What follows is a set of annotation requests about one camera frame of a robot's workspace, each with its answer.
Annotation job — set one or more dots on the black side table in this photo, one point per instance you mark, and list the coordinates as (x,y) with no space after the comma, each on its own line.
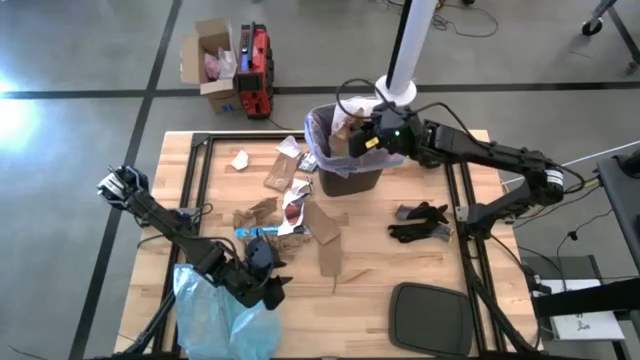
(622,200)

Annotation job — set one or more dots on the white paper sheet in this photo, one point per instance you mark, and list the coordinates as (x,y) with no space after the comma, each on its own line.
(585,327)

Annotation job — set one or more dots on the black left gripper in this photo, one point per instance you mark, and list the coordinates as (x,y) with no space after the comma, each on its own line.
(250,290)

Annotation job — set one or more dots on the brown cardboard piece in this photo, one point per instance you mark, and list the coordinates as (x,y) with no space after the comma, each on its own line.
(282,172)
(322,222)
(331,257)

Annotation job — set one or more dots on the white round pillar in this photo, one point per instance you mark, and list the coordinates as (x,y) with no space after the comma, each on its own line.
(410,45)

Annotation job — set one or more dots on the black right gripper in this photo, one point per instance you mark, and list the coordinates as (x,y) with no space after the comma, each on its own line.
(400,130)

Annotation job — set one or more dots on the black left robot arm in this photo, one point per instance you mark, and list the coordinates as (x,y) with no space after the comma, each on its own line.
(160,220)

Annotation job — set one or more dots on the open cardboard box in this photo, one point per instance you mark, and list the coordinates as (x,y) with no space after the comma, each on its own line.
(220,95)

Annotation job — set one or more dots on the light blue trash bag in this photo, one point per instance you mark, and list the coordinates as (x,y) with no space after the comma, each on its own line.
(210,320)

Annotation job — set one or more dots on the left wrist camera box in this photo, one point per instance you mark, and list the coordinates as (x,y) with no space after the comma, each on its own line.
(259,255)

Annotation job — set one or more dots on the long blue strip packet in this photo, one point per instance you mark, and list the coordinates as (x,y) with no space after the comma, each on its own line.
(260,231)

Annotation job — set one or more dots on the brown paper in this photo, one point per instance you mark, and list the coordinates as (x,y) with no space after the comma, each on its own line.
(342,137)
(255,212)

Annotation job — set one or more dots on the black beam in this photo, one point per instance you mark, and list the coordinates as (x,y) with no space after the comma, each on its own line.
(590,298)

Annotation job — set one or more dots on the black caster wheel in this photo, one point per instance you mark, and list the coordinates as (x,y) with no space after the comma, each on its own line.
(591,27)

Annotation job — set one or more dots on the white printed label packet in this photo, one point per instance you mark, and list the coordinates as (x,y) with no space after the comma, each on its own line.
(308,162)

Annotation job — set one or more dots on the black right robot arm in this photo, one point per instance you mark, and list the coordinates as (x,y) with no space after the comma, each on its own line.
(490,152)

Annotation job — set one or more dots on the clear pink plastic packaging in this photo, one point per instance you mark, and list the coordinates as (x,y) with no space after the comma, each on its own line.
(215,65)

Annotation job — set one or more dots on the white and red wrapper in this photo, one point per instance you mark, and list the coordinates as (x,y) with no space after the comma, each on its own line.
(292,210)

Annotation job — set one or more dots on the dark grey bin lid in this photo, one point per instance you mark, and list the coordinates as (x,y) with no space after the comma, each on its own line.
(430,320)

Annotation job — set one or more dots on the red and black toolbox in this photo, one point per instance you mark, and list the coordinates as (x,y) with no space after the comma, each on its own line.
(255,75)

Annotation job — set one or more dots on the black work glove grey cuff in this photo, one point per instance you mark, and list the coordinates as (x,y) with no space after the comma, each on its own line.
(425,212)
(415,232)

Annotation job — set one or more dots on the dark plastic trash bin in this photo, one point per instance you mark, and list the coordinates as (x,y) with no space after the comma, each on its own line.
(350,185)

